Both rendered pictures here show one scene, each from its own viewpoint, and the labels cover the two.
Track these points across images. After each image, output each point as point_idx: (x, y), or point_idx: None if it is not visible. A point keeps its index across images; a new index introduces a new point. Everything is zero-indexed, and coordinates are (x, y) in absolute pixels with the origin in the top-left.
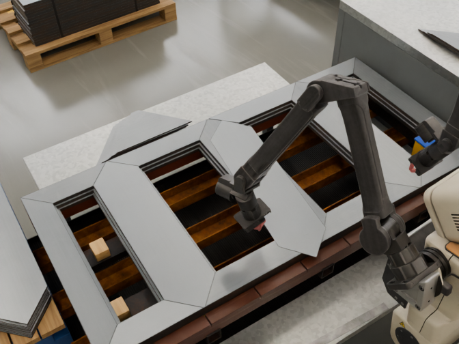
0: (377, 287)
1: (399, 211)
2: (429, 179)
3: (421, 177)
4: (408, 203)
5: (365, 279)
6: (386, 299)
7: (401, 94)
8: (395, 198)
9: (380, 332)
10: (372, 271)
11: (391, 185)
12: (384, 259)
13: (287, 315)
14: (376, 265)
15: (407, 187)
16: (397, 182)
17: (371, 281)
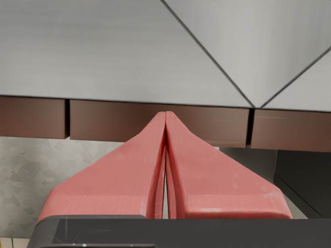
0: (10, 187)
1: (128, 124)
2: (324, 99)
3: (308, 71)
4: (180, 118)
5: (0, 157)
6: (8, 218)
7: None
8: (129, 93)
9: None
10: (28, 152)
11: (168, 31)
12: (78, 143)
13: None
14: (48, 146)
15: (215, 76)
16: (204, 32)
17: (9, 169)
